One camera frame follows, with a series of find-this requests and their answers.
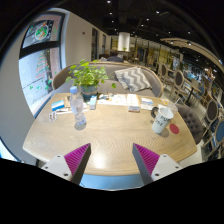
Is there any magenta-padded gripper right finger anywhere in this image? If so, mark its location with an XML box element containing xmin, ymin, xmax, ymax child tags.
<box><xmin>131</xmin><ymin>142</ymin><xmax>183</xmax><ymax>186</ymax></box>

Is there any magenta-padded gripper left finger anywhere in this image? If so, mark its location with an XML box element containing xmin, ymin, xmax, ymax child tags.
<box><xmin>42</xmin><ymin>142</ymin><xmax>92</xmax><ymax>186</ymax></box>

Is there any clear blue-capped water bottle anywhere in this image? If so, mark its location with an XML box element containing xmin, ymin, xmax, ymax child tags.
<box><xmin>68</xmin><ymin>85</ymin><xmax>88</xmax><ymax>130</ymax></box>

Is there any flat round red coaster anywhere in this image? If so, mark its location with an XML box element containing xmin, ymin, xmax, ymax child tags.
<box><xmin>168</xmin><ymin>123</ymin><xmax>181</xmax><ymax>135</ymax></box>

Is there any white mug with dark lettering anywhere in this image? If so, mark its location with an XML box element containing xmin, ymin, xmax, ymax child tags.
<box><xmin>150</xmin><ymin>105</ymin><xmax>175</xmax><ymax>135</ymax></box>

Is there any grey tufted armchair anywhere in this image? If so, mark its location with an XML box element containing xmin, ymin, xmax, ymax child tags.
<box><xmin>175</xmin><ymin>103</ymin><xmax>205</xmax><ymax>145</ymax></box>

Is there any clear plastic cup with straw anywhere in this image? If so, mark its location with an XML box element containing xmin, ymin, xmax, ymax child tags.
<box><xmin>165</xmin><ymin>99</ymin><xmax>179</xmax><ymax>114</ymax></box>

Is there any blue white flat pack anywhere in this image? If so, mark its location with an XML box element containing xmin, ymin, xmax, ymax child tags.
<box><xmin>50</xmin><ymin>99</ymin><xmax>66</xmax><ymax>112</ymax></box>

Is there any blue white small carton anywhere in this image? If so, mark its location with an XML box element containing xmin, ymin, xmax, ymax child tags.
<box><xmin>140</xmin><ymin>96</ymin><xmax>155</xmax><ymax>111</ymax></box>

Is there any white tissue box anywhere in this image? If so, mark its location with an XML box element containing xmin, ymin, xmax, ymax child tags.
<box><xmin>126</xmin><ymin>93</ymin><xmax>141</xmax><ymax>113</ymax></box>

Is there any small teal box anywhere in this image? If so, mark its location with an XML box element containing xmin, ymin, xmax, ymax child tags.
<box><xmin>88</xmin><ymin>95</ymin><xmax>98</xmax><ymax>111</ymax></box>

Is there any group of dining chairs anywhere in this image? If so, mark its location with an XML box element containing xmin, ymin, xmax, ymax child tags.
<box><xmin>156</xmin><ymin>61</ymin><xmax>224</xmax><ymax>161</ymax></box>

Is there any grey white chevron cushion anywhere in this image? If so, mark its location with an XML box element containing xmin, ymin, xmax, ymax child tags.
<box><xmin>114</xmin><ymin>66</ymin><xmax>153</xmax><ymax>93</ymax></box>

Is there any green potted plant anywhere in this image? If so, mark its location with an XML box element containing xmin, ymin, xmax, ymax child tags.
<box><xmin>65</xmin><ymin>59</ymin><xmax>110</xmax><ymax>102</ymax></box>

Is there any grey wood-framed sofa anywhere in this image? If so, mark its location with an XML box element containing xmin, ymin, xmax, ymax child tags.
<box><xmin>52</xmin><ymin>61</ymin><xmax>165</xmax><ymax>99</ymax></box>

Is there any person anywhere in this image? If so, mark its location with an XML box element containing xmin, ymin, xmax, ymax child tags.
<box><xmin>106</xmin><ymin>49</ymin><xmax>125</xmax><ymax>64</ymax></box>

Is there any group of ceiling lights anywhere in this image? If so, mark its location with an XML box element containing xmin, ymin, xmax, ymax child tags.
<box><xmin>106</xmin><ymin>0</ymin><xmax>214</xmax><ymax>48</ymax></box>

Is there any colourful framed wall poster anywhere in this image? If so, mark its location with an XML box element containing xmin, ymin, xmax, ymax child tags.
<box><xmin>21</xmin><ymin>13</ymin><xmax>64</xmax><ymax>51</ymax></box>

